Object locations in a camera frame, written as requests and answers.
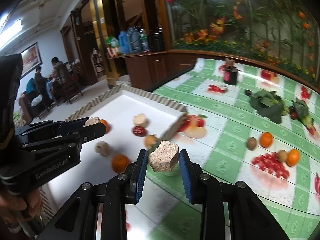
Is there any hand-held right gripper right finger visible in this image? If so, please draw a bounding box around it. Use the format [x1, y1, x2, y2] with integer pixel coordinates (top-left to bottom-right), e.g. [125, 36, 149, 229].
[179, 149, 290, 240]

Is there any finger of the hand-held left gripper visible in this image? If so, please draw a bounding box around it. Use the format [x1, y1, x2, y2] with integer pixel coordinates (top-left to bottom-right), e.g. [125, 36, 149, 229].
[24, 123, 107, 153]
[15, 117, 90, 143]

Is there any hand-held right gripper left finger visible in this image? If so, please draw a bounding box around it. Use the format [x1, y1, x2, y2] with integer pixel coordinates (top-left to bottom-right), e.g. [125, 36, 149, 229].
[37, 149, 148, 240]

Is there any beige grain cake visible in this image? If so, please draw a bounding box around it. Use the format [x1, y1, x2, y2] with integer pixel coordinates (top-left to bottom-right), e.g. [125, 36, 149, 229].
[133, 113, 149, 128]
[148, 140, 180, 173]
[94, 141, 113, 157]
[83, 116, 100, 127]

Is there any white tray with striped rim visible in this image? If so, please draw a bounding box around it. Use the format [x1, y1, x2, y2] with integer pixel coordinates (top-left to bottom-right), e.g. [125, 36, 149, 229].
[39, 84, 188, 220]

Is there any orange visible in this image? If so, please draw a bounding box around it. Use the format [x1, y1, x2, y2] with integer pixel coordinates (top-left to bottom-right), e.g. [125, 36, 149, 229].
[259, 132, 273, 148]
[111, 154, 130, 173]
[286, 149, 300, 167]
[99, 119, 110, 133]

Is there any person's left hand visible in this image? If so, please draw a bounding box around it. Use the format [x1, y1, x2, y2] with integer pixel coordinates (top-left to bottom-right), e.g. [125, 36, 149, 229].
[0, 188, 43, 221]

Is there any red date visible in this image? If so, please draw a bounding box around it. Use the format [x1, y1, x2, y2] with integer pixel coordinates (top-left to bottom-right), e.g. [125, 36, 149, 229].
[132, 126, 147, 137]

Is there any wooden chair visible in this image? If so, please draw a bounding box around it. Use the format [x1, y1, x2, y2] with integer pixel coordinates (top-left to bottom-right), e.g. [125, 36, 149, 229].
[60, 62, 83, 104]
[90, 48, 105, 78]

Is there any stack of white plates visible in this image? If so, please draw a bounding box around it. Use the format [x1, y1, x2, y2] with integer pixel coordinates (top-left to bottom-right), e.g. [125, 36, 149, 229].
[116, 75, 132, 87]

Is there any green fruit-print tablecloth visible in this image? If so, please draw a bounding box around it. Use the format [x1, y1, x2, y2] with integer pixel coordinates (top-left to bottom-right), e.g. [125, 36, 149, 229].
[97, 58, 320, 240]

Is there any wooden counter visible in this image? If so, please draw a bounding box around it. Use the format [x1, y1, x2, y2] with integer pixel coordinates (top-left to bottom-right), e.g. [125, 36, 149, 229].
[107, 50, 200, 93]

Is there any green and white bag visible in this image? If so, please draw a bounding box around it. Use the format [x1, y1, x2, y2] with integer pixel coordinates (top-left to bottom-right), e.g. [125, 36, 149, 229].
[105, 36, 120, 49]

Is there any blue plastic bottle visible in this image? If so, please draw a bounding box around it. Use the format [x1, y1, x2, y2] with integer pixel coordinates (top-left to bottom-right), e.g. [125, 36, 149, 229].
[118, 31, 130, 55]

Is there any grey-blue thermos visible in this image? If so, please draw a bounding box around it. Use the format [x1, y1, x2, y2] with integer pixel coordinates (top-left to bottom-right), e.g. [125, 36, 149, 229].
[126, 27, 142, 53]

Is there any ceiling light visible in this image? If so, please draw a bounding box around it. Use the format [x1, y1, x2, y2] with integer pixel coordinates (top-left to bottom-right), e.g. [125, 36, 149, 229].
[0, 19, 23, 50]

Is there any green bottle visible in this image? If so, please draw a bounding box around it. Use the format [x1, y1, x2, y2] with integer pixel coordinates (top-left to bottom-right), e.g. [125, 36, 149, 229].
[140, 29, 150, 51]

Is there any green bok choy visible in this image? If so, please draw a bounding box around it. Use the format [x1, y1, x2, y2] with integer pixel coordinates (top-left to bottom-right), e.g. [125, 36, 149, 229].
[250, 90, 285, 124]

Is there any dark glass jar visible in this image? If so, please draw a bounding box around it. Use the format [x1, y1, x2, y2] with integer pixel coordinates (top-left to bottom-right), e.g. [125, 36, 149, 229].
[223, 58, 241, 85]

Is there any black pot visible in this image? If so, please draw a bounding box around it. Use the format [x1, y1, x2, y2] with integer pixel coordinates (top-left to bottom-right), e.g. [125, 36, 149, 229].
[149, 27, 165, 53]

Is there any dark leafy vegetable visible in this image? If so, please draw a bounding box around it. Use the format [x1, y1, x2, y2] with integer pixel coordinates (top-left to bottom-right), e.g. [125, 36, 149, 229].
[291, 97, 310, 125]

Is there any framed wall picture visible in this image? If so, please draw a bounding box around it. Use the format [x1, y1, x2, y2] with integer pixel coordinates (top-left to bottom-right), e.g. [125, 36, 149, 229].
[20, 42, 43, 78]

